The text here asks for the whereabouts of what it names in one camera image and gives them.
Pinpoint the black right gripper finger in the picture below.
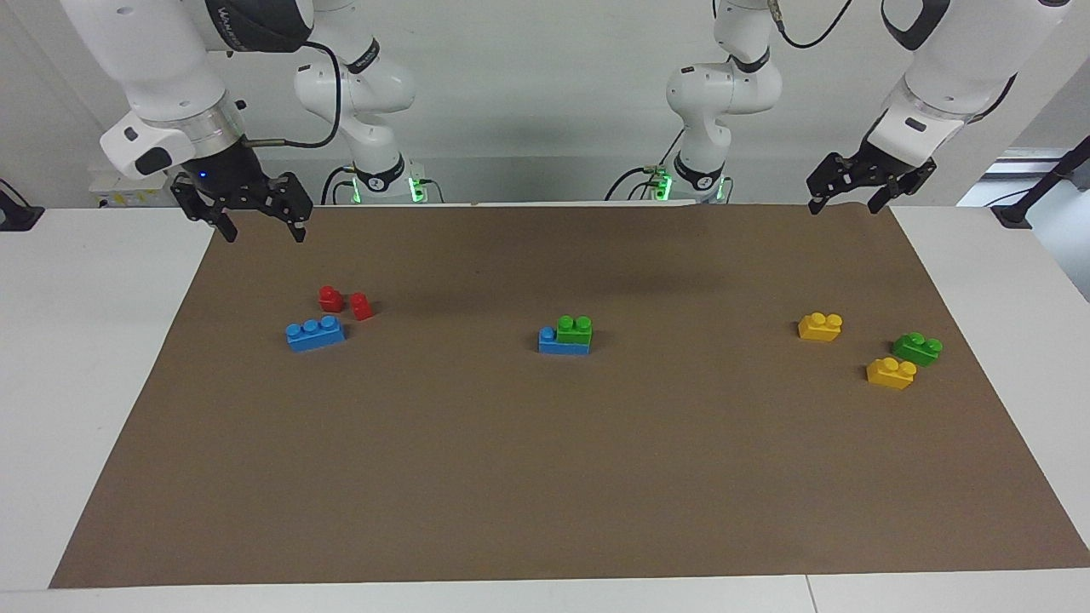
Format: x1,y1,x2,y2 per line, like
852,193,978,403
173,175,238,243
260,173,313,243

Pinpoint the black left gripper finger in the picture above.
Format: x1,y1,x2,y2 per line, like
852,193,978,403
869,159,938,215
807,153,861,215

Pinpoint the blue three-stud toy block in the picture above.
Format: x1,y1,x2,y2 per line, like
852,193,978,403
538,327,592,356
285,315,347,352

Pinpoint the yellow two-stud toy block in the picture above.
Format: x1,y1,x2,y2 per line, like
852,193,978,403
866,357,918,391
798,312,844,343

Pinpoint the white socket box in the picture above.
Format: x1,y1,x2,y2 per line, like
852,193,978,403
89,166,184,209

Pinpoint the black stand with clamp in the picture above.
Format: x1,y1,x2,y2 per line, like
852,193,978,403
992,136,1090,229

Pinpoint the black table clamp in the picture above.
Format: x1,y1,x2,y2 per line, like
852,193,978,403
0,179,45,232

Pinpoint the brown table mat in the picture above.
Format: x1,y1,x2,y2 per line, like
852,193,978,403
49,203,1090,590

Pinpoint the black right base cable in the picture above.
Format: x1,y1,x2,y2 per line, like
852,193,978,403
321,166,359,205

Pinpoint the black base cable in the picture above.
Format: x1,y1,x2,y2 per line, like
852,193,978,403
321,166,359,205
605,128,686,203

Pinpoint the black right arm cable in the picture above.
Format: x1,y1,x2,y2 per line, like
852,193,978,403
243,41,342,150

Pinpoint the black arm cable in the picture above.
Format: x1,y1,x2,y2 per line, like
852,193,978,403
766,0,854,49
243,41,342,150

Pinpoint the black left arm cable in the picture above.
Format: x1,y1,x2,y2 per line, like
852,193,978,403
766,0,854,49

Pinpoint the black left base cable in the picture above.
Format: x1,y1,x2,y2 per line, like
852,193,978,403
605,128,686,203

